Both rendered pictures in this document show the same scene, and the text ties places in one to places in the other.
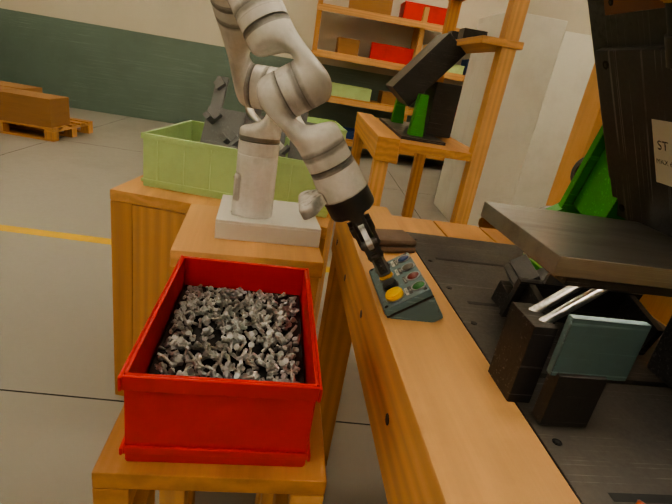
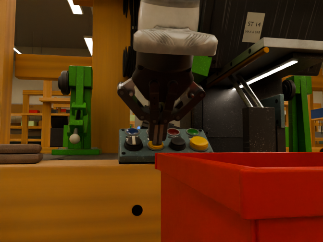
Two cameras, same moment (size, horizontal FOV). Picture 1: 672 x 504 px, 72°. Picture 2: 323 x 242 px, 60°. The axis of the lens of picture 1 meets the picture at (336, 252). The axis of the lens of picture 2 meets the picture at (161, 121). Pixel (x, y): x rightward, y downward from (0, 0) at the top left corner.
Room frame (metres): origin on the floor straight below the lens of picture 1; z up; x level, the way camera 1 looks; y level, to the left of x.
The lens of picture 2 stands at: (0.71, 0.35, 0.93)
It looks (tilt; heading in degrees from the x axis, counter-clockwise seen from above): 5 degrees up; 270
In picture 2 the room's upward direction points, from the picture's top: straight up
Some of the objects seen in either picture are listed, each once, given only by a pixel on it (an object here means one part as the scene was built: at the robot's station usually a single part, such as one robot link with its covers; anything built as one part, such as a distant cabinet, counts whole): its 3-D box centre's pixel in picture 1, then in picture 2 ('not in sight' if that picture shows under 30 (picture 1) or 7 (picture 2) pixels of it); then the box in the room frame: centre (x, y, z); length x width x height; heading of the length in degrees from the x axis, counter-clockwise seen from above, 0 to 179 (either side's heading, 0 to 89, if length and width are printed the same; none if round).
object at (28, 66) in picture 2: not in sight; (181, 73); (0.62, -0.81, 1.23); 1.30 x 0.05 x 0.09; 9
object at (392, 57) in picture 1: (407, 86); not in sight; (7.42, -0.64, 1.14); 3.01 x 0.54 x 2.28; 96
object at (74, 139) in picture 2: not in sight; (75, 133); (0.95, -0.43, 0.96); 0.06 x 0.03 x 0.06; 99
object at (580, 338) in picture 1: (587, 372); (271, 127); (0.45, -0.30, 0.97); 0.10 x 0.02 x 0.14; 99
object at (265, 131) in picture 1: (263, 107); not in sight; (1.05, 0.21, 1.14); 0.09 x 0.09 x 0.17; 84
